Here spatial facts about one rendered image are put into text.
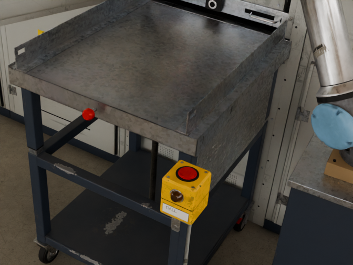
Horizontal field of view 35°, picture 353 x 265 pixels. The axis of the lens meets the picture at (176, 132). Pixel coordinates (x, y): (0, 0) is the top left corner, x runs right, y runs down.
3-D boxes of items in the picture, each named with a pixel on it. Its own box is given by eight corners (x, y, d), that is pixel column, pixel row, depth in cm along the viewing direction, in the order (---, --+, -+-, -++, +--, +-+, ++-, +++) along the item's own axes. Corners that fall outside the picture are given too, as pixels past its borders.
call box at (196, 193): (190, 227, 118) (195, 191, 113) (158, 212, 121) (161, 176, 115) (207, 205, 124) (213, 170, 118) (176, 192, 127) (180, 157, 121)
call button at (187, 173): (190, 186, 115) (191, 180, 115) (174, 179, 117) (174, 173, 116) (199, 176, 118) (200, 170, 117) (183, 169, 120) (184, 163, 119)
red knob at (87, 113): (90, 123, 147) (90, 113, 145) (80, 119, 148) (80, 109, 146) (100, 115, 150) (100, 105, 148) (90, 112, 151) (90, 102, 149)
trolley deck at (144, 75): (195, 158, 140) (198, 138, 136) (9, 83, 163) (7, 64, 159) (288, 57, 189) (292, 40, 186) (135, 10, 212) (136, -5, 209)
